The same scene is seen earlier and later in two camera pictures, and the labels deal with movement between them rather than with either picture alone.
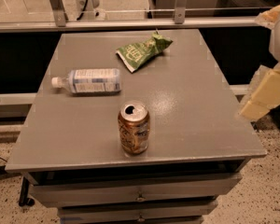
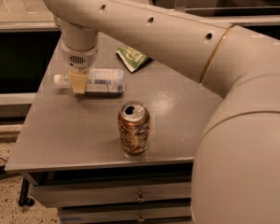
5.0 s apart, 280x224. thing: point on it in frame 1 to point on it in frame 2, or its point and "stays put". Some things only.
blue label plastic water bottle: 101,80 stays put
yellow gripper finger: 267,89 to 78,79
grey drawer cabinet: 133,127 stays put
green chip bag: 134,55 stays put
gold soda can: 133,123 stays put
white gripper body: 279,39 to 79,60
